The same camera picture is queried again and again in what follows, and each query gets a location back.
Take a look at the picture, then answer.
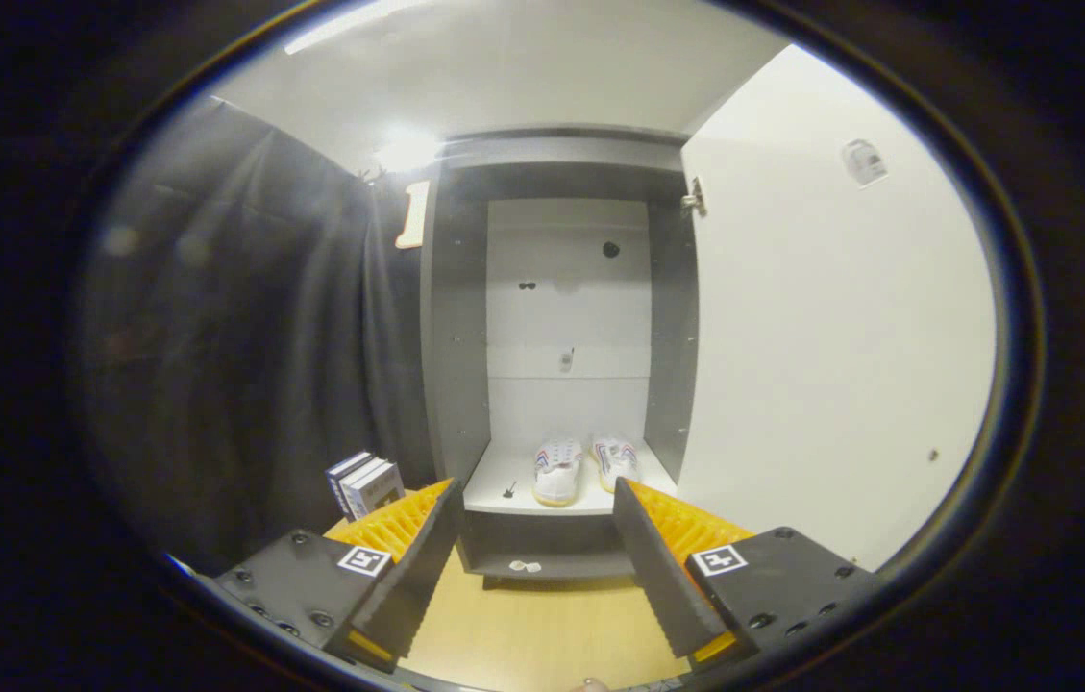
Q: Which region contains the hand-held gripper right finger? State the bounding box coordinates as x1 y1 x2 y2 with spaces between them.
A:
611 477 881 670

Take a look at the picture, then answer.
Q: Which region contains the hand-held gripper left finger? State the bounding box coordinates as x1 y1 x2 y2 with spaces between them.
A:
210 476 466 676

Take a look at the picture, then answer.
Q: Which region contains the white striped shoe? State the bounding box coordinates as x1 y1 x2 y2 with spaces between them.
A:
591 436 642 494
531 438 585 507

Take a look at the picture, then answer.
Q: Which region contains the grey shoe cabinet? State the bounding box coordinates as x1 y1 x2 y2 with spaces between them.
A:
419 125 703 583

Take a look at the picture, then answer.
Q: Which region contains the white shoe cabinet door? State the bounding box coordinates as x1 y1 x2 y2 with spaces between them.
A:
677 43 998 573

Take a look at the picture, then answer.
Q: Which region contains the bright lamp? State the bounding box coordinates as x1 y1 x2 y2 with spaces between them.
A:
373 130 444 176

